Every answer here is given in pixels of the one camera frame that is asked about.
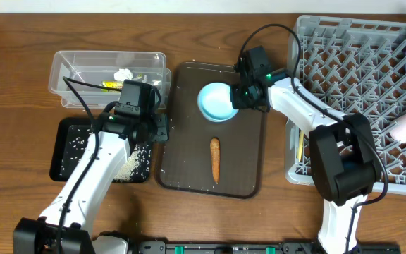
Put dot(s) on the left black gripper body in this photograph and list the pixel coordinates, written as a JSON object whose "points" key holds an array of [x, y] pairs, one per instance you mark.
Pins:
{"points": [[152, 130]]}

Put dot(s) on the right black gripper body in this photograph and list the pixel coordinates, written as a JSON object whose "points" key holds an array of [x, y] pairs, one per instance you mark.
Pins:
{"points": [[247, 99]]}

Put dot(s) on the light blue rice bowl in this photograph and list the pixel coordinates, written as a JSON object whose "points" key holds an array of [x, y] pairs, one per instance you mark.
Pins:
{"points": [[214, 102]]}

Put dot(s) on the green pandan snack wrapper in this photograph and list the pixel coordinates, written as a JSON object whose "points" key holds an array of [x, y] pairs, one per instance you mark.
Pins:
{"points": [[109, 86]]}

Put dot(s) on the white tissue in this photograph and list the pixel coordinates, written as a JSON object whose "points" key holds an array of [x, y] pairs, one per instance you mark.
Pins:
{"points": [[127, 74]]}

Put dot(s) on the orange carrot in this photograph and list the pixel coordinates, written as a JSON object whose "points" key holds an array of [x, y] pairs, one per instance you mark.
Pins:
{"points": [[215, 159]]}

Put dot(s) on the pale yellow spoon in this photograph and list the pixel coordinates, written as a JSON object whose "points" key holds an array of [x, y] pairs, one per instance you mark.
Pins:
{"points": [[300, 146]]}

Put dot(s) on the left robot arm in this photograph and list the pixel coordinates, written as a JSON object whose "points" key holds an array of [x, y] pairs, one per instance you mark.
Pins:
{"points": [[66, 224]]}

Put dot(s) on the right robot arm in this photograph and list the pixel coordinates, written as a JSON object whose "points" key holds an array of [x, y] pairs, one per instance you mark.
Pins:
{"points": [[344, 162]]}

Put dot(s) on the grey dishwasher rack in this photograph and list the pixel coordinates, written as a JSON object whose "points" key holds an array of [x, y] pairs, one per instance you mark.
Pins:
{"points": [[358, 66]]}

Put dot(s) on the spilled white rice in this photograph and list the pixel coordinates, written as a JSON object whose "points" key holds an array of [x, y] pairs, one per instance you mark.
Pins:
{"points": [[132, 166]]}

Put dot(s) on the clear plastic bin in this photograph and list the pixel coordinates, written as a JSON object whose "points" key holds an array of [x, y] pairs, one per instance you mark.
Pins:
{"points": [[94, 67]]}

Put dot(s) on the dark brown serving tray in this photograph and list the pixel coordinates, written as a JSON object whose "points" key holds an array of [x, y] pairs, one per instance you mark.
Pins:
{"points": [[186, 161]]}

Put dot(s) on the black plastic bin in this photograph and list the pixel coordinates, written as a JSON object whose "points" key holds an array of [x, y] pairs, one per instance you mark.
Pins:
{"points": [[65, 151]]}

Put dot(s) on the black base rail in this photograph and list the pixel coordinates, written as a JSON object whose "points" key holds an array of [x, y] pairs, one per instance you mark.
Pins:
{"points": [[160, 247]]}

